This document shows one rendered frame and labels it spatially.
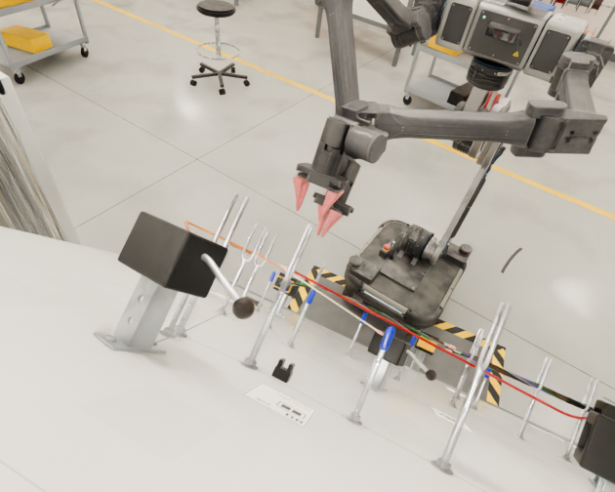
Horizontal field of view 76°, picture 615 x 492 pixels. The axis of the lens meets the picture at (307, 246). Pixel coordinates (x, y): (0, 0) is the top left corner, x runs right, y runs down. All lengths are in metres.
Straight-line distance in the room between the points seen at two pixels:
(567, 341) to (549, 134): 1.91
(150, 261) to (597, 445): 0.34
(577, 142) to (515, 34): 0.53
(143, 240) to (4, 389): 0.13
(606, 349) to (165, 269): 2.72
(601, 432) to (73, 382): 0.34
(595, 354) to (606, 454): 2.42
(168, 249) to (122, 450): 0.13
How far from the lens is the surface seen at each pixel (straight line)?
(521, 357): 2.50
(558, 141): 0.97
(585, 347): 2.78
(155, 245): 0.29
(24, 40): 4.67
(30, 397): 0.21
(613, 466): 0.38
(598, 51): 1.45
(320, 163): 0.81
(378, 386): 0.56
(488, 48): 1.50
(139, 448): 0.20
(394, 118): 0.86
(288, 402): 0.33
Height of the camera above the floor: 1.81
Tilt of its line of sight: 46 degrees down
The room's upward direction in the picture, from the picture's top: 9 degrees clockwise
